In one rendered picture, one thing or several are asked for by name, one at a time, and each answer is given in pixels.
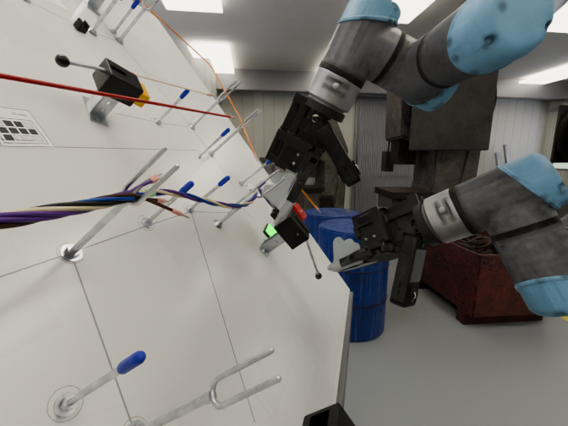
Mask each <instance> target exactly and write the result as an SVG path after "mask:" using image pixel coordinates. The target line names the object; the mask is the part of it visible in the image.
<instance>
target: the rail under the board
mask: <svg viewBox="0 0 568 426"><path fill-rule="evenodd" d="M352 303H353V292H349V299H348V306H347V320H346V327H345V334H344V341H343V348H342V355H341V368H340V375H339V382H338V389H337V396H336V403H338V402H339V403H340V404H341V406H342V407H343V409H344V403H345V393H346V383H347V365H348V355H349V346H350V335H351V326H352Z"/></svg>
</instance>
